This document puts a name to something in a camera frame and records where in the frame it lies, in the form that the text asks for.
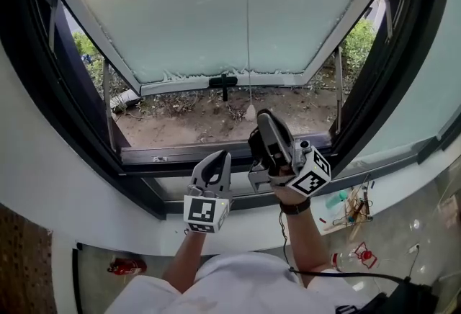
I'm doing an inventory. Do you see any dark framed window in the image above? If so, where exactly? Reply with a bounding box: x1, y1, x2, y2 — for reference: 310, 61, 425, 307
0, 0, 461, 222

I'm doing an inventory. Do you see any person's right forearm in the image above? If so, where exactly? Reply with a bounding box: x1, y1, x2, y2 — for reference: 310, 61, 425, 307
280, 212, 335, 289

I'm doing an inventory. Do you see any frosted glass window sash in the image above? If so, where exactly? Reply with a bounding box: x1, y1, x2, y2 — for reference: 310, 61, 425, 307
38, 0, 406, 97

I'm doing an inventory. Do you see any thick black cable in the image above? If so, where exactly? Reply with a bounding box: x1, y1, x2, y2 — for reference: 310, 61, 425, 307
276, 210, 412, 284

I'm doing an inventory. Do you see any pile of clothes hangers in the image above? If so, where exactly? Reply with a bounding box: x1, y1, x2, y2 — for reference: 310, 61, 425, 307
320, 175, 376, 238

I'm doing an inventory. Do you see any person's white shirt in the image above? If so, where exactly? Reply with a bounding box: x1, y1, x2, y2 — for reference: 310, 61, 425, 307
104, 251, 372, 314

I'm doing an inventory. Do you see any red fire extinguisher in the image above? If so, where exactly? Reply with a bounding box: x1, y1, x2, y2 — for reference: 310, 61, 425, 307
106, 257, 148, 276

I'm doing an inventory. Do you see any black backpack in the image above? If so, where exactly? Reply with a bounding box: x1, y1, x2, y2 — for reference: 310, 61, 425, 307
336, 275, 439, 314

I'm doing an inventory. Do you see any green bottle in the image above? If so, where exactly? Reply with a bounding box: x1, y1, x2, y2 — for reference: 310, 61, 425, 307
324, 189, 352, 210

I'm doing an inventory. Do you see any person's right hand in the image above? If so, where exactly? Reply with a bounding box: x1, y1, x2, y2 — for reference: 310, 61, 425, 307
268, 165, 312, 205

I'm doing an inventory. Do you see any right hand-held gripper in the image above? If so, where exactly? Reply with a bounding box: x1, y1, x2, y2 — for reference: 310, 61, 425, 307
247, 109, 332, 197

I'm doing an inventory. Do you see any black window handle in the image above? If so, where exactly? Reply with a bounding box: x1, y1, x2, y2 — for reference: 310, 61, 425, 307
207, 73, 239, 102

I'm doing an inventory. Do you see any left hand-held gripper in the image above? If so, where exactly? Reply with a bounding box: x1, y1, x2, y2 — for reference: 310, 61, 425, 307
183, 150, 235, 234

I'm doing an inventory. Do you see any person's left forearm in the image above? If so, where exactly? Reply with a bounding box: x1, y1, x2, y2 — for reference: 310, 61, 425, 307
161, 231, 210, 295

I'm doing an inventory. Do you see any clear water jug red cap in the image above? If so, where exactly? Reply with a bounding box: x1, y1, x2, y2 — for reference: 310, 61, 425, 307
330, 241, 379, 272

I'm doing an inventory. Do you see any white pull cord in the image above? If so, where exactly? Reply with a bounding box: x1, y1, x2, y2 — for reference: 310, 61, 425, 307
245, 0, 258, 124

